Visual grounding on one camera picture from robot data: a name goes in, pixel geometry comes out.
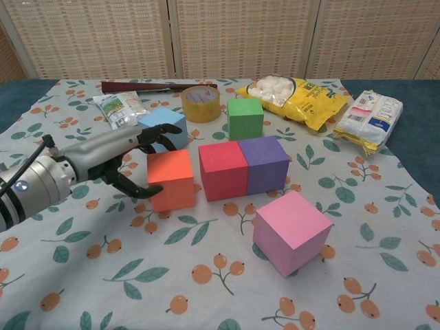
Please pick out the orange foam cube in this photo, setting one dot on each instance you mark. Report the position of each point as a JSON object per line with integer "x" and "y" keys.
{"x": 170, "y": 184}

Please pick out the dark red folded fan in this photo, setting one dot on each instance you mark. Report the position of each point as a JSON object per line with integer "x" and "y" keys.
{"x": 137, "y": 86}

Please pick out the red foam cube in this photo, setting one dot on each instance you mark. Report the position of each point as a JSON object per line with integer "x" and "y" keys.
{"x": 223, "y": 172}

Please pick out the purple foam cube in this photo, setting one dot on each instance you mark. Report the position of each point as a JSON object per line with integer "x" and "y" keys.
{"x": 266, "y": 165}

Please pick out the yellow marshmallow bag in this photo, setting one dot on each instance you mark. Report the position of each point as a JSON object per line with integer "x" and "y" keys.
{"x": 309, "y": 103}

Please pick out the white green snack packet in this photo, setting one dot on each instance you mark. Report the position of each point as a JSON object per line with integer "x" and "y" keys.
{"x": 118, "y": 108}

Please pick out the yellow packing tape roll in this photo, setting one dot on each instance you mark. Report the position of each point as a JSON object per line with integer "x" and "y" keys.
{"x": 201, "y": 111}

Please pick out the white yellow-edged snack pack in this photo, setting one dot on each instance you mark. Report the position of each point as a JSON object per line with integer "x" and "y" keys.
{"x": 371, "y": 120}

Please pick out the blue foam cube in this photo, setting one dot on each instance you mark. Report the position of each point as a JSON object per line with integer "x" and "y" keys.
{"x": 161, "y": 117}

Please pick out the floral print tablecloth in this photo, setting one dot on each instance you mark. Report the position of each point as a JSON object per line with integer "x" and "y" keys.
{"x": 137, "y": 275}

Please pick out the pink foam cube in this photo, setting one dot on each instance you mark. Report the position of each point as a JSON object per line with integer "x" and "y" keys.
{"x": 292, "y": 230}

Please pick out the green foam cube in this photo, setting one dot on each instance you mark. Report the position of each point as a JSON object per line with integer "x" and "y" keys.
{"x": 245, "y": 118}

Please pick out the bamboo folding screen panel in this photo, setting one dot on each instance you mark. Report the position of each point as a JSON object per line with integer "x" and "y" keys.
{"x": 240, "y": 38}
{"x": 371, "y": 38}
{"x": 10, "y": 62}
{"x": 431, "y": 65}
{"x": 96, "y": 38}

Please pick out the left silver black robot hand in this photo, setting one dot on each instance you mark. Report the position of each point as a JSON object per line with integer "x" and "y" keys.
{"x": 99, "y": 153}

